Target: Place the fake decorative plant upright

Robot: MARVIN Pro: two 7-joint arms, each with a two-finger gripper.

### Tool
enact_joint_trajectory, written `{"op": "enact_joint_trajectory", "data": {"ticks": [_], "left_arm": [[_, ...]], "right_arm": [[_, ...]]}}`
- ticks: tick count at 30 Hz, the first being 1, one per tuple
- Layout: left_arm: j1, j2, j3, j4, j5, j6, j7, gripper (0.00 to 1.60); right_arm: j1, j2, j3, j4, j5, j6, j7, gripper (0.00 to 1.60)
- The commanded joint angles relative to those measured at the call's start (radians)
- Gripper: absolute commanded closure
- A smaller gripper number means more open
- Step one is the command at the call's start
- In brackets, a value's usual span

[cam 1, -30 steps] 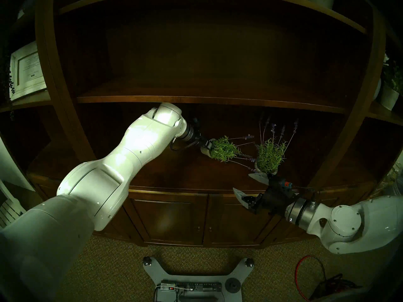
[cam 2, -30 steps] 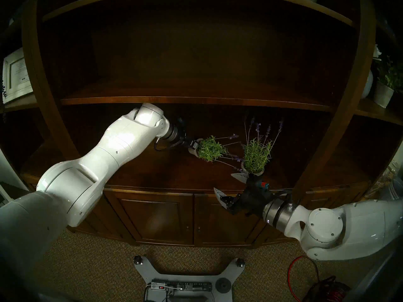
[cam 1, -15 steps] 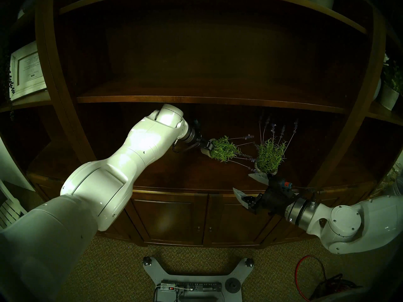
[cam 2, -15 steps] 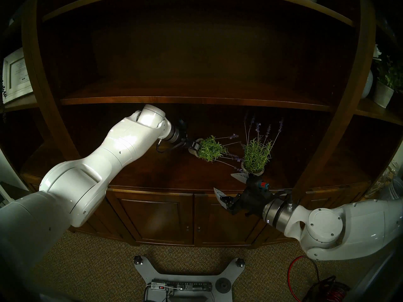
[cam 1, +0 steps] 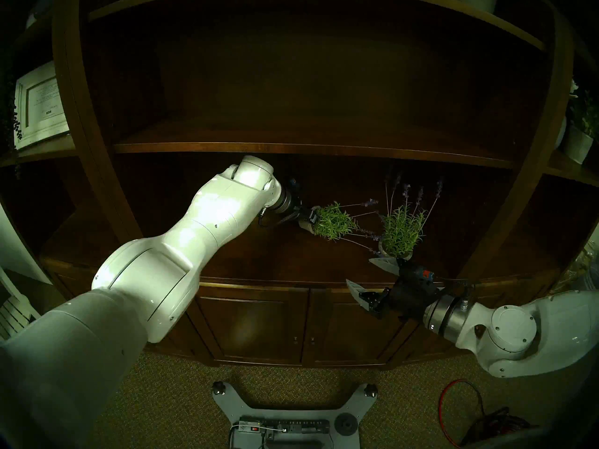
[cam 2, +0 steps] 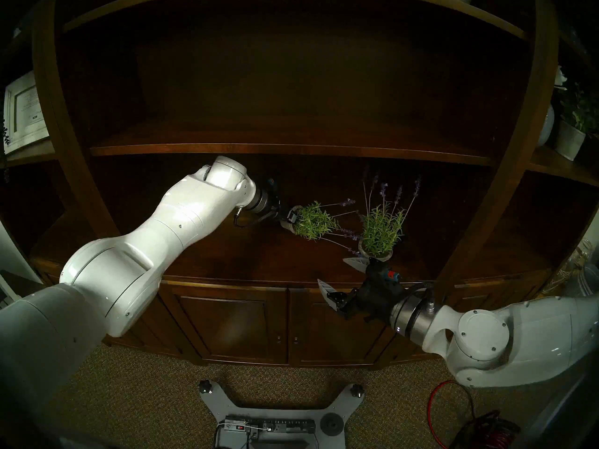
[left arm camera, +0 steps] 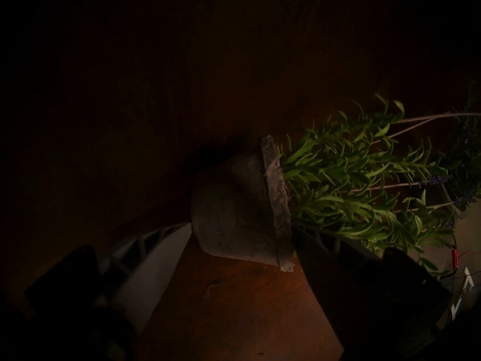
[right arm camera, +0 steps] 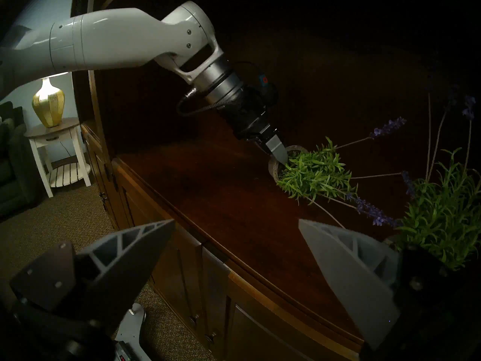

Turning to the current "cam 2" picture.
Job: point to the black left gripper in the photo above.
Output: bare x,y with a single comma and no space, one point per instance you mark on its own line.
276,205

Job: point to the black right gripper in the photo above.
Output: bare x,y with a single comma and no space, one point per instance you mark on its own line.
379,293

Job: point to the fake lavender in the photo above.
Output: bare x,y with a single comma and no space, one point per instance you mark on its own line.
313,221
381,228

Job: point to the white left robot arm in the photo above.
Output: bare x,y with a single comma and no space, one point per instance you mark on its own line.
140,247

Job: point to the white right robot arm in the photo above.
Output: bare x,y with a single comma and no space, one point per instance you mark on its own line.
514,336

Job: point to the green plant in white pot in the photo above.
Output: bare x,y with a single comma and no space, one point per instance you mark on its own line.
568,144

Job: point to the dark hanging vine plant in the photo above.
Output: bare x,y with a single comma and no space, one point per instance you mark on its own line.
4,132

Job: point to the black star knob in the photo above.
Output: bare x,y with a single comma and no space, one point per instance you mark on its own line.
206,387
357,390

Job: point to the dark wooden bookcase cabinet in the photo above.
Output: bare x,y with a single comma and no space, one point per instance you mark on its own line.
281,78

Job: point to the black round caster disc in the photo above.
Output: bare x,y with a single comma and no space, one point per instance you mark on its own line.
332,423

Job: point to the small white ceramic vase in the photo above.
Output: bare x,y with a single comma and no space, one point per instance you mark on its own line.
545,127

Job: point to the white framed certificate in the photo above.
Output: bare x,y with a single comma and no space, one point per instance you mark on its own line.
25,111

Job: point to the power strip with red switch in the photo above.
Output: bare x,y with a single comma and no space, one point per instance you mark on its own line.
276,425

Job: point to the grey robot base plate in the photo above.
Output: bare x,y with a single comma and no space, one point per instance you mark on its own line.
220,408

